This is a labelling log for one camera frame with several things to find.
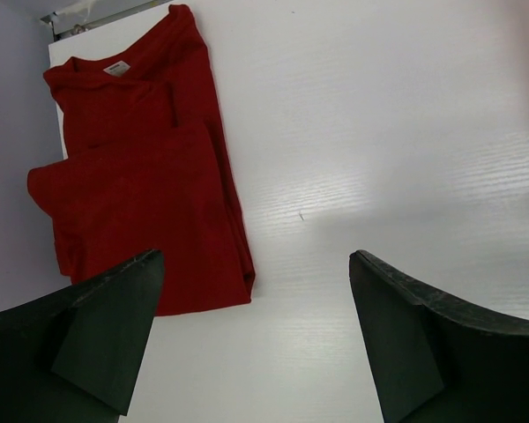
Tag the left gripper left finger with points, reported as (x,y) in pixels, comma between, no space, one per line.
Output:
(74,355)

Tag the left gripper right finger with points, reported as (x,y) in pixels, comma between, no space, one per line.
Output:
(435,357)

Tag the red folded t-shirt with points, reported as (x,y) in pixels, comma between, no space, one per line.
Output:
(147,167)

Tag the aluminium table edge rail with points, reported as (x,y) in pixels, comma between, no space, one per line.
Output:
(84,16)

